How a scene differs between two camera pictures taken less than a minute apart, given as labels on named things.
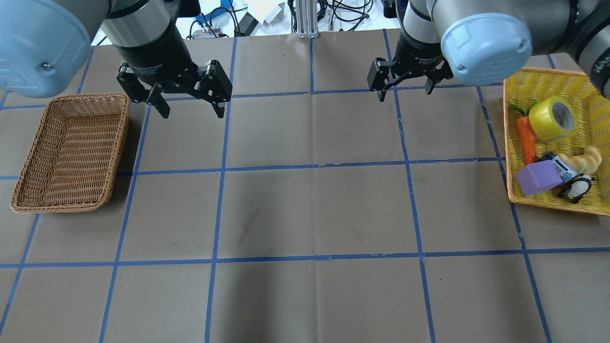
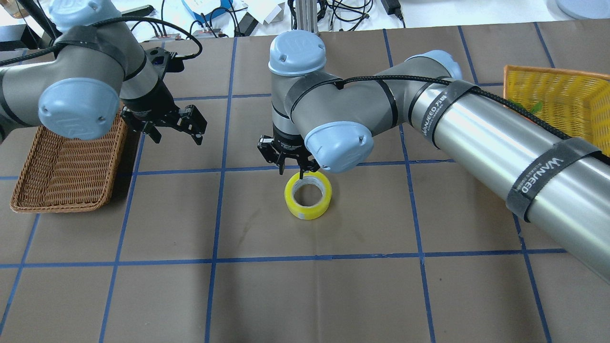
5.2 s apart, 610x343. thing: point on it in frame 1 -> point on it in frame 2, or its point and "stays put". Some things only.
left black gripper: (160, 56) -> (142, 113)
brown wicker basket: (70, 164) stays put
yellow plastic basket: (526, 85) stays put
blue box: (225, 5) stays put
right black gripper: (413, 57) -> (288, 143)
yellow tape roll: (542, 120) -> (310, 177)
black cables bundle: (343, 11) stays put
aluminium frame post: (307, 19) stays put
